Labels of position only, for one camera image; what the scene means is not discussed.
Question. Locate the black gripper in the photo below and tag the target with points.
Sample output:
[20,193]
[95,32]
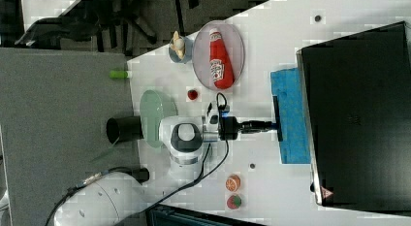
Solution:
[230,127]

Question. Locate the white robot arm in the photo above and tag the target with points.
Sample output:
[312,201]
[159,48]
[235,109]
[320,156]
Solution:
[177,162]

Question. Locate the orange slice toy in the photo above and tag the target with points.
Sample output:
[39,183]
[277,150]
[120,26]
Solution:
[233,183]

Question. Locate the red ketchup bottle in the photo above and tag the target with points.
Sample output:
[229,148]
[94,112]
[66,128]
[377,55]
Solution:
[220,64]

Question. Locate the small red strawberry toy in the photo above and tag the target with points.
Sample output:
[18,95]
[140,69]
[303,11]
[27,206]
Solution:
[192,94]

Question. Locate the large strawberry toy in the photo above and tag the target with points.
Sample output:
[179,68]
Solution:
[234,202]

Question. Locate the blue cup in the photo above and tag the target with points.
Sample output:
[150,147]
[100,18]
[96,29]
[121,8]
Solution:
[188,51]

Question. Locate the green perforated oval basket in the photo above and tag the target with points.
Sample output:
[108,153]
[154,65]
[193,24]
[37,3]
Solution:
[155,106]

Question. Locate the beige toy in cup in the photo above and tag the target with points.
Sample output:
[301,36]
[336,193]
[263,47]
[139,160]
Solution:
[178,45]

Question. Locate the dark storage bin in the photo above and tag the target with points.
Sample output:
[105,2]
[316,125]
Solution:
[171,216]

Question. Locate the black cylinder cup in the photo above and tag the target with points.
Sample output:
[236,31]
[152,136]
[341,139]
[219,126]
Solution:
[124,129]

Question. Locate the green marker pen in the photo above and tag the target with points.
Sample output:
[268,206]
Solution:
[121,75]

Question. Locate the black office chair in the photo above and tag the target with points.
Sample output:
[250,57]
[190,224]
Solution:
[88,18]

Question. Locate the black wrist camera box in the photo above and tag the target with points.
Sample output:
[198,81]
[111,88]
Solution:
[215,111]

